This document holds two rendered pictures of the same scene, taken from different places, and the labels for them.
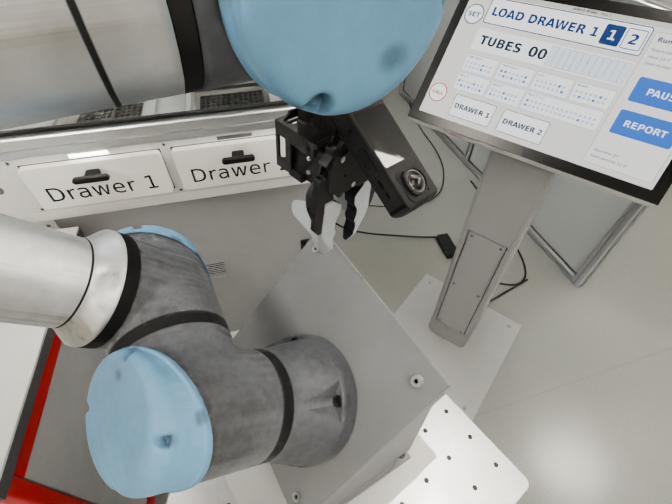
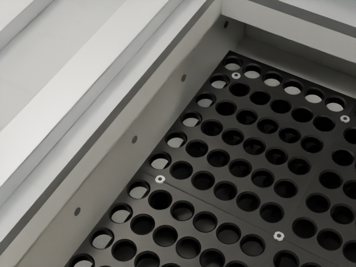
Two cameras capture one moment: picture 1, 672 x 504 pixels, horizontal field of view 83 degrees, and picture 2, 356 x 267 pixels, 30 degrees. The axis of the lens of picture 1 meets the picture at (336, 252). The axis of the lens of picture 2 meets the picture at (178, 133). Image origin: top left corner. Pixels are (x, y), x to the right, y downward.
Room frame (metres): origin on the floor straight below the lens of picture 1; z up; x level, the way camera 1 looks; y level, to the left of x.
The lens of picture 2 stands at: (1.05, 0.68, 1.21)
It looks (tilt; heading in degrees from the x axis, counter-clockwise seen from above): 51 degrees down; 226
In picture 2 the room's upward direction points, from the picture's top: 2 degrees counter-clockwise
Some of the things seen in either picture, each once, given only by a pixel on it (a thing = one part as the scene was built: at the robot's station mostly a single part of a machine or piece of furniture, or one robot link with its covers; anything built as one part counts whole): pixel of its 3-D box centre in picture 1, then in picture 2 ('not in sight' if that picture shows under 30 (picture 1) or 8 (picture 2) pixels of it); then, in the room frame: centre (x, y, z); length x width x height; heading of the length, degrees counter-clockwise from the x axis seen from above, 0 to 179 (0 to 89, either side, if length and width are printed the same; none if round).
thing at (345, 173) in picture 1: (331, 124); not in sight; (0.34, 0.00, 1.22); 0.09 x 0.08 x 0.12; 45
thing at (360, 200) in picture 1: (343, 200); not in sight; (0.35, -0.01, 1.11); 0.06 x 0.03 x 0.09; 45
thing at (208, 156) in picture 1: (240, 161); not in sight; (0.77, 0.23, 0.87); 0.29 x 0.02 x 0.11; 103
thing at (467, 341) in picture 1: (478, 261); not in sight; (0.76, -0.44, 0.51); 0.50 x 0.45 x 1.02; 142
